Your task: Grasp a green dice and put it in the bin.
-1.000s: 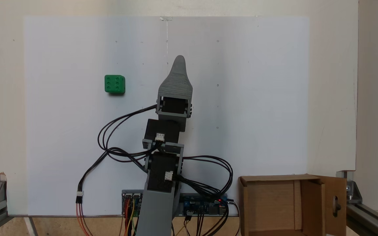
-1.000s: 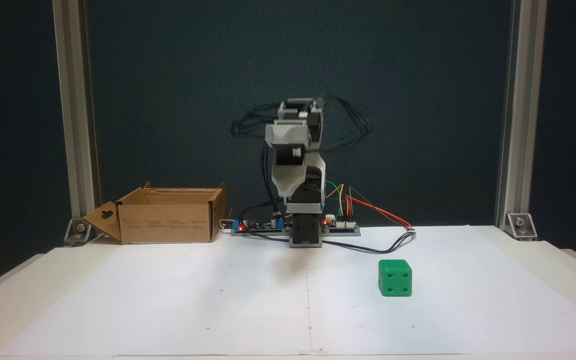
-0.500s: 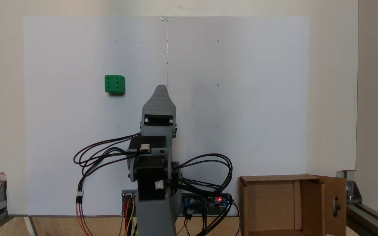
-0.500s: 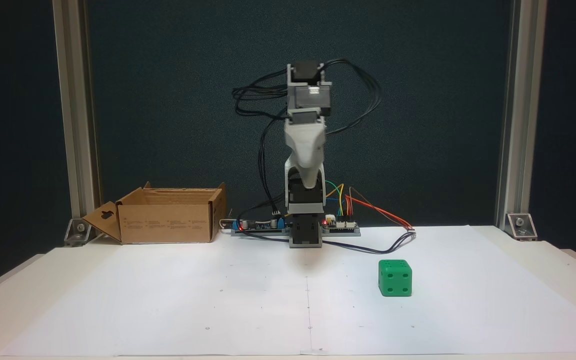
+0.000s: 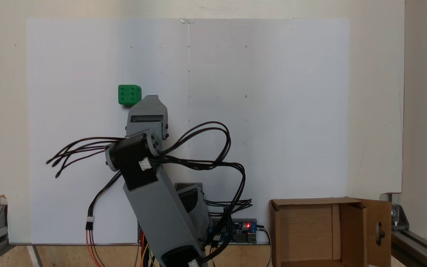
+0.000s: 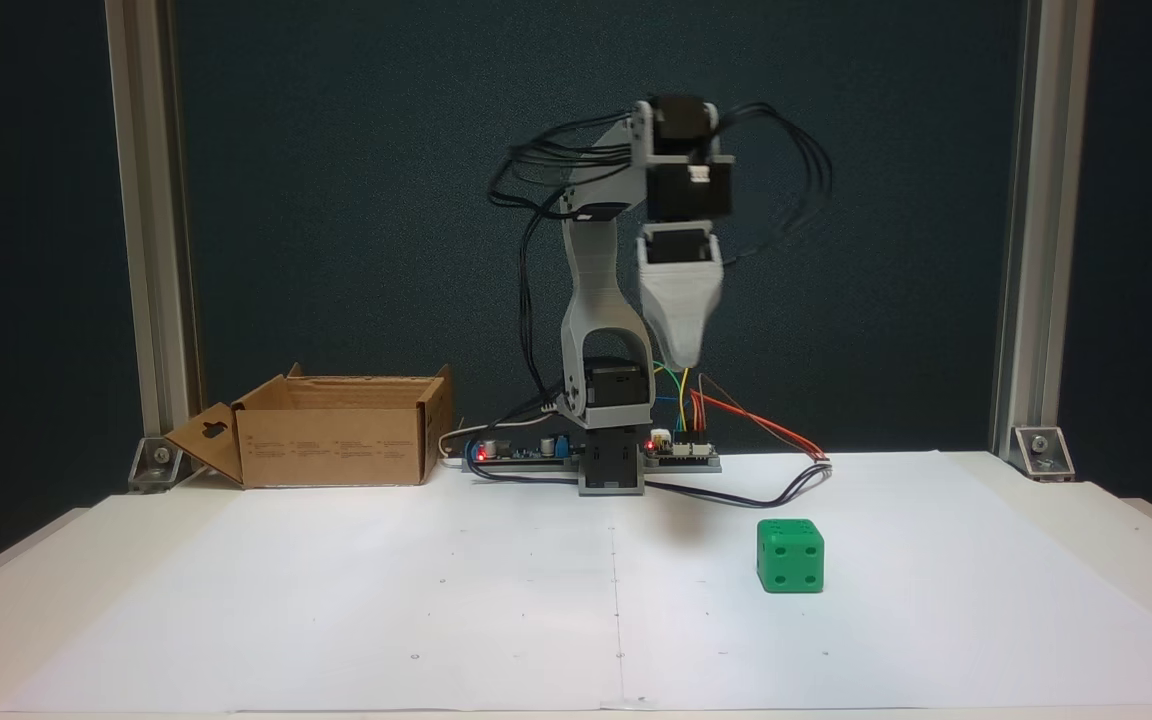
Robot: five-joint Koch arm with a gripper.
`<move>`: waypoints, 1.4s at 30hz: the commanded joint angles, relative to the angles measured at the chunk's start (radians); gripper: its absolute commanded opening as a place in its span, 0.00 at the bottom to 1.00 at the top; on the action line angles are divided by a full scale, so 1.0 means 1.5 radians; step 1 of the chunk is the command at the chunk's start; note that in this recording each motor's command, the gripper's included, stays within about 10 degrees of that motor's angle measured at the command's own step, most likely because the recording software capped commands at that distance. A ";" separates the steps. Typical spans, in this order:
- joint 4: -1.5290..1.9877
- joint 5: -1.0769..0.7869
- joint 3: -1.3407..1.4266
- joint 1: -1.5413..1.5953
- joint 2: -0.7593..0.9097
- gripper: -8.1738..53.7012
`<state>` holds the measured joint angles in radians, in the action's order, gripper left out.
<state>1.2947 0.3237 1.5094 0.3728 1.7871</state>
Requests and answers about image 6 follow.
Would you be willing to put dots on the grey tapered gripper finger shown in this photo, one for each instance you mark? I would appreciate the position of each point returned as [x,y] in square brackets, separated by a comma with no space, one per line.
[682,330]

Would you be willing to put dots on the green die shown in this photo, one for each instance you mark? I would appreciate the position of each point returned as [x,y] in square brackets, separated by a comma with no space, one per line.
[791,560]

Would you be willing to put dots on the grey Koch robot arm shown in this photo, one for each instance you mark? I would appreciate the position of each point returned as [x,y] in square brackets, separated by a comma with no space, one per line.
[596,300]

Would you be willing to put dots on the blue circuit board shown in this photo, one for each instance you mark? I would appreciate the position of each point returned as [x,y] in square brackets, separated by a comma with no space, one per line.
[521,452]

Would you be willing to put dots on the brown cardboard box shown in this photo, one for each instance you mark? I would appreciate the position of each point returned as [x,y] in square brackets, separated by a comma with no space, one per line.
[336,445]

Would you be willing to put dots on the aluminium frame post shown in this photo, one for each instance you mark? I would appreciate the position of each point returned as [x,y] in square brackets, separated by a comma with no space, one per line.
[151,200]
[1046,200]

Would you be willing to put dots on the metal corner bracket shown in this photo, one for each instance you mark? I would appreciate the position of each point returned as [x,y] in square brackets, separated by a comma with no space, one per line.
[1041,452]
[158,462]

